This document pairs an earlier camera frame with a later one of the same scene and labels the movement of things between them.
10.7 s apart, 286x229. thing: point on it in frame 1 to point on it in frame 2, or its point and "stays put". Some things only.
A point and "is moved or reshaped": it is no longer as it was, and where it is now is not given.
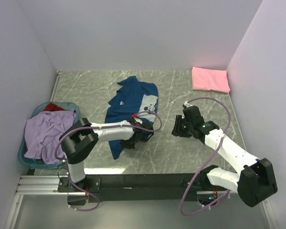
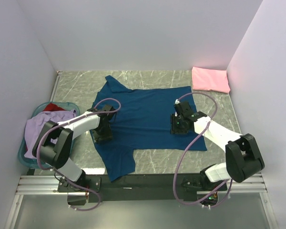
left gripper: [124, 144] to [107, 136]
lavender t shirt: [43, 131] stays put
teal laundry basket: [36, 164] stays put
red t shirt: [53, 107] stays put
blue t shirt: [136, 98] is moved or reshaped
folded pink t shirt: [210, 80] stays put
